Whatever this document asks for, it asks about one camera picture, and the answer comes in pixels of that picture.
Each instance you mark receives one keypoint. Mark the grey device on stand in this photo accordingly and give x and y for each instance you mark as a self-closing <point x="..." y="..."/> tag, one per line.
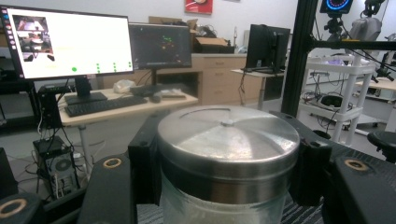
<point x="367" y="21"/>

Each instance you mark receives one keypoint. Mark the white utility cart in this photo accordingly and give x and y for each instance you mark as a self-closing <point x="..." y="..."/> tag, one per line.
<point x="345" y="93"/>

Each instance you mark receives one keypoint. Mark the black keyboard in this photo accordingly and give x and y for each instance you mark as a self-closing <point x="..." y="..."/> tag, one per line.
<point x="106" y="105"/>

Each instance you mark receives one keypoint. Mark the glass jar with metal lid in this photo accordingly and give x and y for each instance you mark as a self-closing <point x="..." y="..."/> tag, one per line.
<point x="227" y="155"/>

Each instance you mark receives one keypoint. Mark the small side desk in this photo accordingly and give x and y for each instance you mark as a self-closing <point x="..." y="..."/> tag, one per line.
<point x="258" y="74"/>

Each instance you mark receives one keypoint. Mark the open computer case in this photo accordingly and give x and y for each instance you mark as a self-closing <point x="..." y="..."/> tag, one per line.
<point x="60" y="171"/>

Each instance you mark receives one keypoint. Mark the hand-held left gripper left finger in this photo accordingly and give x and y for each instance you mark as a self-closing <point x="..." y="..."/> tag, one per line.
<point x="144" y="161"/>

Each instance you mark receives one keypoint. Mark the white plastic bag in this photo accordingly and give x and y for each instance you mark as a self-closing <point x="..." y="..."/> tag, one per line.
<point x="124" y="86"/>

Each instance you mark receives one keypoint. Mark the camera with round light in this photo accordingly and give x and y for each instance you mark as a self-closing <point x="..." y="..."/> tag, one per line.
<point x="336" y="7"/>

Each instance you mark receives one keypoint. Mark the light wooden cabinet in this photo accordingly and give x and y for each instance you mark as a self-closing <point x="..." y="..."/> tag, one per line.
<point x="218" y="77"/>

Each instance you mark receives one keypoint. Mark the light wooden desk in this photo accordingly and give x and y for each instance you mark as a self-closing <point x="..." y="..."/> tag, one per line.
<point x="130" y="109"/>

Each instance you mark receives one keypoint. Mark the black metal post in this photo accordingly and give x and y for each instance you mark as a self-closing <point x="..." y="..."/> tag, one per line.
<point x="295" y="62"/>

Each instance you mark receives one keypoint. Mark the black wooden shelf riser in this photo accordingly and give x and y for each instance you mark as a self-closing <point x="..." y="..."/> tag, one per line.
<point x="303" y="215"/>

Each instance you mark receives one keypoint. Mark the black padded object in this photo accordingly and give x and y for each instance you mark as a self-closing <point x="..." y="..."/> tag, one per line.
<point x="384" y="143"/>

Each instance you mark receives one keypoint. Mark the red wall picture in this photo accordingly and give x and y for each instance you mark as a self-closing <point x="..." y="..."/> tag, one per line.
<point x="199" y="6"/>

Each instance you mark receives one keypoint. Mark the black monitor rear view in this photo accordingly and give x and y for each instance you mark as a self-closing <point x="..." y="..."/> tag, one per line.
<point x="267" y="46"/>

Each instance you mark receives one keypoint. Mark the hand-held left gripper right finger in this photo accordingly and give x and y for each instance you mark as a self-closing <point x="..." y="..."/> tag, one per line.
<point x="313" y="168"/>

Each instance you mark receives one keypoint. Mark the large bright monitor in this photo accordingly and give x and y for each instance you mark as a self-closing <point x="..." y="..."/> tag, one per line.
<point x="71" y="43"/>

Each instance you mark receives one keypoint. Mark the black computer mouse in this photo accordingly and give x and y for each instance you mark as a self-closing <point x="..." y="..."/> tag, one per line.
<point x="155" y="98"/>

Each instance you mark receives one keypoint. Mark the dark screen monitor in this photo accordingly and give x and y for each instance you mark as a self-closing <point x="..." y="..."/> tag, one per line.
<point x="160" y="46"/>

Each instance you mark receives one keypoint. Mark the open cardboard box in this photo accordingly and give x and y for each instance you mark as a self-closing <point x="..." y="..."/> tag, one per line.
<point x="211" y="43"/>

